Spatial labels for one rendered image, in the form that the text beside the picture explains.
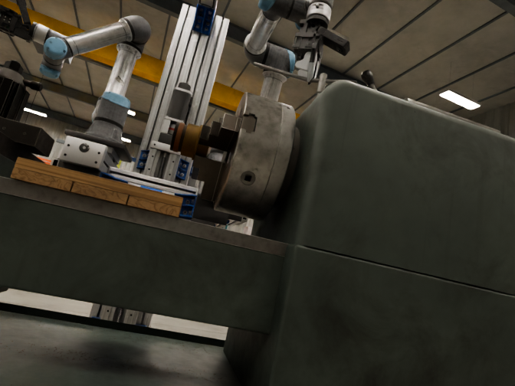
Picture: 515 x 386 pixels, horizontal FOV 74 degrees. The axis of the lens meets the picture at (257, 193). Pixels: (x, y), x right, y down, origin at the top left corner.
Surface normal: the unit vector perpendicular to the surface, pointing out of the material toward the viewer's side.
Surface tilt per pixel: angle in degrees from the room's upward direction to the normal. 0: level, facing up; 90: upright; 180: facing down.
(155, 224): 90
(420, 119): 90
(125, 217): 90
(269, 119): 71
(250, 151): 103
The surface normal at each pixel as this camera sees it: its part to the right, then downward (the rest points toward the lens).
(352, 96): 0.24, -0.16
